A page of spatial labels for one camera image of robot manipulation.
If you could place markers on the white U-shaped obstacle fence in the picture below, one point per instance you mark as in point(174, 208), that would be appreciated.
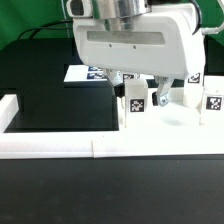
point(101, 144)

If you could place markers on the black cable thick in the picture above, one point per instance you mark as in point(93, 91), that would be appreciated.
point(53, 26)

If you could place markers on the white square table top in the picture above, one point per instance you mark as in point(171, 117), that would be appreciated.
point(174, 114)

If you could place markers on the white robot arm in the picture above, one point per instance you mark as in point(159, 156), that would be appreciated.
point(162, 39)

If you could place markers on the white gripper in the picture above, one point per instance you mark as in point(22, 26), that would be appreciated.
point(141, 37)

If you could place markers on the white sheet with fiducial markers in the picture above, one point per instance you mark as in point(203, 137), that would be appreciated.
point(82, 73)

